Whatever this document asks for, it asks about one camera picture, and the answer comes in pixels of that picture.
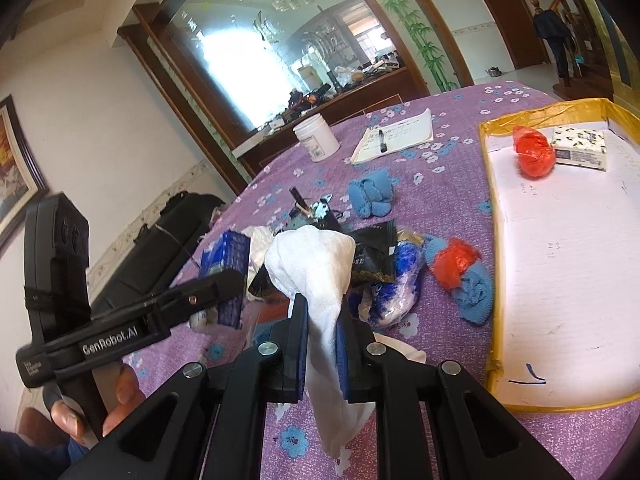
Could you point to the wooden staircase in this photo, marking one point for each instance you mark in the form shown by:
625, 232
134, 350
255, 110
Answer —
585, 60

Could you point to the blue tissue pack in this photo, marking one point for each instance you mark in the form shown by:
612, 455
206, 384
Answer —
227, 255

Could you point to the yellow cardboard box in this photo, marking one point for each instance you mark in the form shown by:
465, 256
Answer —
560, 270

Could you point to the red plastic bag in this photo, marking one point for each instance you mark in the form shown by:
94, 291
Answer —
455, 262
535, 152

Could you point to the white plastic bag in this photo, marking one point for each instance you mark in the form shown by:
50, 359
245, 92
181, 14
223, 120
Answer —
257, 250

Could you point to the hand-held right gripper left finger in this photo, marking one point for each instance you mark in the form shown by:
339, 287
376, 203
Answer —
300, 345

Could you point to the wood framed etched glass panel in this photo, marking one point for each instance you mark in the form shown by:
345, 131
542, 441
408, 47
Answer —
240, 50

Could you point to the black pen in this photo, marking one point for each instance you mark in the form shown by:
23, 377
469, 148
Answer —
381, 141

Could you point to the black pen cup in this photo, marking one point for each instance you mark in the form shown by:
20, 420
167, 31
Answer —
330, 224

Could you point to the person's left forearm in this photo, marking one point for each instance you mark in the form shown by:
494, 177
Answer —
30, 460

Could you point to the open notebook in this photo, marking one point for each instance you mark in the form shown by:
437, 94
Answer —
400, 135

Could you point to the white printed tissue pack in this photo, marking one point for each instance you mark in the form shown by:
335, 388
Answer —
580, 150

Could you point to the brown wooden door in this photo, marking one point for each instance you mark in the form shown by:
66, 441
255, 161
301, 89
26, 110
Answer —
510, 15

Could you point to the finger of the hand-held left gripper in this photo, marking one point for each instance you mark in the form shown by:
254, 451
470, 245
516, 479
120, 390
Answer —
215, 287

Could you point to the gold blue striped pillar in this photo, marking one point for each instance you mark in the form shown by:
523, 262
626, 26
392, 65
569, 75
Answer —
619, 52

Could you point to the white cloth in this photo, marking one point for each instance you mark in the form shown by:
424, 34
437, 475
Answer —
310, 260

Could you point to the black marker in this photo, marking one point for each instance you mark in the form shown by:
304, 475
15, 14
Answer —
298, 199

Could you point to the black bag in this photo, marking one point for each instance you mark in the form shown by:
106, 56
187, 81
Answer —
165, 240

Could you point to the standing person in dark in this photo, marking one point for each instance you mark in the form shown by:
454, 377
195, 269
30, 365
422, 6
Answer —
550, 30

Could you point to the large framed wall picture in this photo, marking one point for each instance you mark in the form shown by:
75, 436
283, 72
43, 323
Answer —
15, 175

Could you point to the person's left hand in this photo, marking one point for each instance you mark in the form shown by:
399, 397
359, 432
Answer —
125, 395

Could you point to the metal kettle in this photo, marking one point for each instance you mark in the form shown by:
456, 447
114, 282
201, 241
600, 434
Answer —
494, 71

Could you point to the blue foil snack bag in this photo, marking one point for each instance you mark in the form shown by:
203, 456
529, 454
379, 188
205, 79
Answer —
402, 270

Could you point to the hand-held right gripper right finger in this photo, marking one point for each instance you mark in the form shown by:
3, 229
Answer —
343, 355

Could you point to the white plastic jar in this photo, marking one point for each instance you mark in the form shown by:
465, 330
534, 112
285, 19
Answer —
316, 137

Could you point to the black snack packet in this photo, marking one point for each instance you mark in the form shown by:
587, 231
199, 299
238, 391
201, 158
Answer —
372, 250

